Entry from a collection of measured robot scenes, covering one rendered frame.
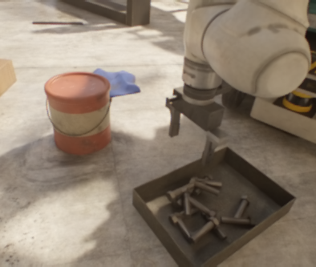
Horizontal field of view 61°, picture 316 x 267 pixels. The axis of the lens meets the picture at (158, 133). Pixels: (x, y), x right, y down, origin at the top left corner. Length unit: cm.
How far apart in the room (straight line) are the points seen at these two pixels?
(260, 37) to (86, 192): 57
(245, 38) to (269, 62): 5
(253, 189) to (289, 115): 31
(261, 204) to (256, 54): 51
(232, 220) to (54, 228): 42
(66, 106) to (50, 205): 26
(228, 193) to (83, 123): 45
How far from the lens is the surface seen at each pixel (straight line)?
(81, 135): 83
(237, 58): 39
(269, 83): 38
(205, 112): 59
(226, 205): 76
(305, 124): 102
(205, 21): 50
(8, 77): 132
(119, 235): 67
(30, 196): 79
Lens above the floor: 56
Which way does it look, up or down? 36 degrees down
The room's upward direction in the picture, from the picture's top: 5 degrees clockwise
